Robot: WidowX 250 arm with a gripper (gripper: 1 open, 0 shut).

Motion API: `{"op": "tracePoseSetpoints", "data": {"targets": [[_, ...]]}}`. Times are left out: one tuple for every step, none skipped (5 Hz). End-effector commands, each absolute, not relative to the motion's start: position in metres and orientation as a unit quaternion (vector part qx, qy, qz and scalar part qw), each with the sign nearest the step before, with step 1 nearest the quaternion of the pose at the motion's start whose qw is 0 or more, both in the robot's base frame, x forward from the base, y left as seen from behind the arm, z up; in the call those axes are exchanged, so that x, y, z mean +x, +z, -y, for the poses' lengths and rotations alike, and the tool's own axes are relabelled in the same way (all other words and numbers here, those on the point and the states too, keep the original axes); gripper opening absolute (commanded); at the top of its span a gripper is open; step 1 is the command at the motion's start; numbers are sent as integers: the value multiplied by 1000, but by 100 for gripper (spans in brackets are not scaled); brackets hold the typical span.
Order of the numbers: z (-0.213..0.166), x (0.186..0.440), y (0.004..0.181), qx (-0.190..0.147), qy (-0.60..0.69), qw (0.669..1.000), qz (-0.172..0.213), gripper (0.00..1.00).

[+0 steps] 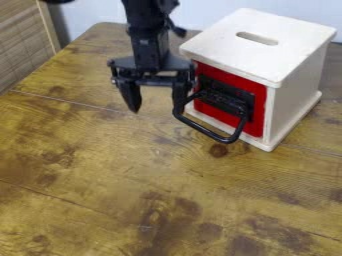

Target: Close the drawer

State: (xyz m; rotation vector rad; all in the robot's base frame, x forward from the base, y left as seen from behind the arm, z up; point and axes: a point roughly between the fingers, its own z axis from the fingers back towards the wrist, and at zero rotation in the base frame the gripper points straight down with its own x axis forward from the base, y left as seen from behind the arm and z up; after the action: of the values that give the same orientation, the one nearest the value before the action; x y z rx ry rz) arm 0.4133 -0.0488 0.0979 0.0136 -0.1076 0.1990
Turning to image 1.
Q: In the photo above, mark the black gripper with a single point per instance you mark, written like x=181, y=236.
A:
x=174, y=73

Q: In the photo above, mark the red drawer front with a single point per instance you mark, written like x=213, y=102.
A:
x=254, y=127

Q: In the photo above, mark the black metal drawer handle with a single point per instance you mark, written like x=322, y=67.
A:
x=219, y=100

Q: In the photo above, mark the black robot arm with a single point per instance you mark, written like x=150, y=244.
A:
x=153, y=66

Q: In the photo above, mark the white wooden box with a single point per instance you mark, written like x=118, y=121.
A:
x=275, y=51

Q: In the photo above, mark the wooden panel at left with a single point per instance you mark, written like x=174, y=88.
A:
x=28, y=39

